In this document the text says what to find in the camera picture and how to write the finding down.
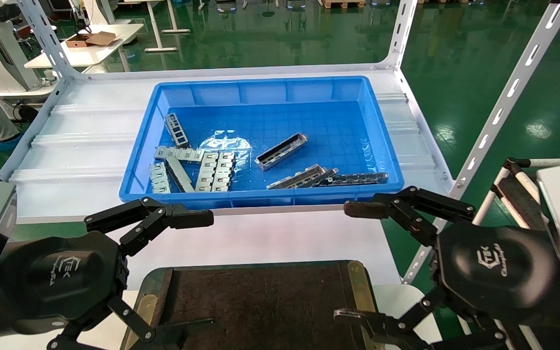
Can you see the white pipe cart black shelves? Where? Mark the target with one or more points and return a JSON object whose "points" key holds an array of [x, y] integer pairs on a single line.
{"points": [[518, 194]]}

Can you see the black container with brass strips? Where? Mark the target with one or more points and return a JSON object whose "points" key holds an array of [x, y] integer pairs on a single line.
{"points": [[260, 306]]}

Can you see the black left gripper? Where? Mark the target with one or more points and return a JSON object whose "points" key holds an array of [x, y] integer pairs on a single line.
{"points": [[56, 277]]}

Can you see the long dark metal part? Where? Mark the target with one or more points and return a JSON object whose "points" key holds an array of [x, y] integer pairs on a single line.
{"points": [[358, 178]]}

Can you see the dark perforated metal part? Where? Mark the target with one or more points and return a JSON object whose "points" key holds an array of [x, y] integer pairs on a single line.
{"points": [[177, 130]]}

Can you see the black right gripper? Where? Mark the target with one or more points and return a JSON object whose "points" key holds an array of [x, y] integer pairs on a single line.
{"points": [[498, 272]]}

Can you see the white metal shelf rack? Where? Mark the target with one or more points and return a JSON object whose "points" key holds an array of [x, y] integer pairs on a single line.
{"points": [[90, 146]]}

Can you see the silver metal channel part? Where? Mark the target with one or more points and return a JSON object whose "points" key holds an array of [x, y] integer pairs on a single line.
{"points": [[297, 177], [282, 150], [323, 176]]}

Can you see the clear plastic film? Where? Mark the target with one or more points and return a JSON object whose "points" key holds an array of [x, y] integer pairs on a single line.
{"points": [[226, 143]]}

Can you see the white table leg frame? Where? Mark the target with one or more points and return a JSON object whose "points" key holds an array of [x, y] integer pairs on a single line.
{"points": [[154, 26]]}

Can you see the open cardboard box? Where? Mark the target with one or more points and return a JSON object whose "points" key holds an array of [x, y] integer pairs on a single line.
{"points": [[90, 40]]}

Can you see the white work table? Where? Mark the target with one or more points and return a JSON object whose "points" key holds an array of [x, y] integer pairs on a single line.
{"points": [[90, 53]]}

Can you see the wooden pallet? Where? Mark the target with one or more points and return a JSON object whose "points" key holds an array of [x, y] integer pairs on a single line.
{"points": [[343, 4]]}

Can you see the blue plastic bin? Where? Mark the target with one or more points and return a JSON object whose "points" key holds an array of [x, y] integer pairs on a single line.
{"points": [[280, 92]]}

